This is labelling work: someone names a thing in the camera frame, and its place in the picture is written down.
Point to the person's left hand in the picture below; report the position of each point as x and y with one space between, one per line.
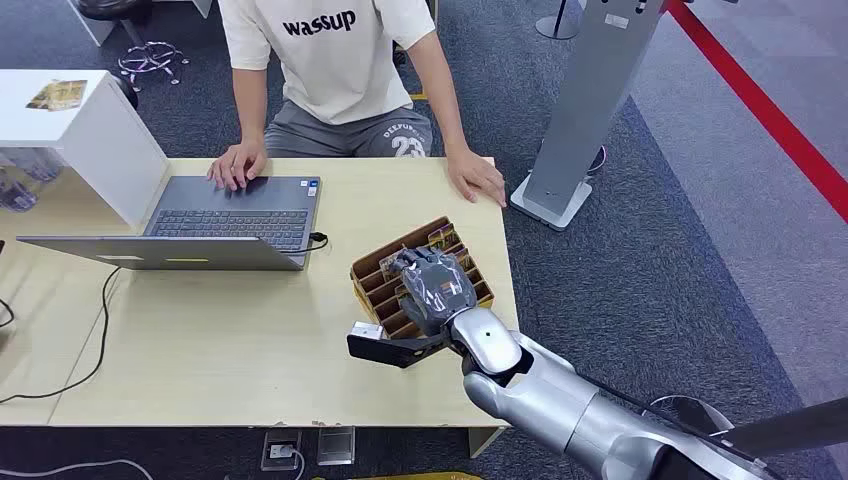
474 175

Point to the person's right hand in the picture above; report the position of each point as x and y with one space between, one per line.
237 164

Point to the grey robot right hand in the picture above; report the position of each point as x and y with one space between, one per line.
434 291

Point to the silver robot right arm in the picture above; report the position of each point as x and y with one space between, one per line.
563 404

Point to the person's right forearm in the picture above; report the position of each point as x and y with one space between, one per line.
250 106

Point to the person's left forearm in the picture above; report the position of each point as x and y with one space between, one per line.
440 93

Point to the brown wooden card holder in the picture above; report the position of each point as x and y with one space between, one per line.
381 295

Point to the patterned card with gold print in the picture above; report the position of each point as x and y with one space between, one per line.
442 236
389 261

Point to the person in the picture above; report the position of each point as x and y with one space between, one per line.
334 60

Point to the yellow printed card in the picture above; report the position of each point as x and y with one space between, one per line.
58 95

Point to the grey laptop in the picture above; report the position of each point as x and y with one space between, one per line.
225 222

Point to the grey metal pillar stand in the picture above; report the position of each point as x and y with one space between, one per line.
583 112

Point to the black stool with chrome base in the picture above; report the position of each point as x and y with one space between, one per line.
147 56

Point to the white open shelf box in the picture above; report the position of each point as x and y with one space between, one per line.
79 132

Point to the closed metal floor socket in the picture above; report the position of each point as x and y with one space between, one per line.
336 446

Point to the floor socket with plug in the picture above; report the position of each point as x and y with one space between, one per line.
281 450

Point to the round grey disc base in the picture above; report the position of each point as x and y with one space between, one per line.
692 412

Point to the red floor tape strip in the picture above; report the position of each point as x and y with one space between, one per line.
762 109

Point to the dark grey robot bar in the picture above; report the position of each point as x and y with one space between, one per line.
788 424

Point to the wrist camera with black bracket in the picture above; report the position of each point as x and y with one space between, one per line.
391 350

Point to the round metal post base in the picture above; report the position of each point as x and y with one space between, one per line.
558 26

